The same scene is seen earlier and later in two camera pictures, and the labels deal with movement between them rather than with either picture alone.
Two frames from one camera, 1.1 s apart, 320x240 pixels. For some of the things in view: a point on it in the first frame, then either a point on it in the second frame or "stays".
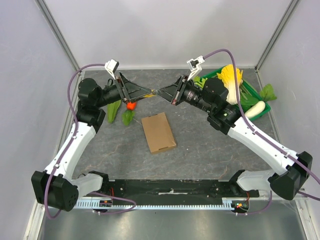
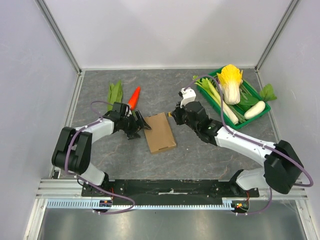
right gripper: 179,90 to 176,116
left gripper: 135,91 to 141,120
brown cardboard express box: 158,132 stays
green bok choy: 245,104 stays
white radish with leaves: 266,94 stays
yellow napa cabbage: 227,75 stays
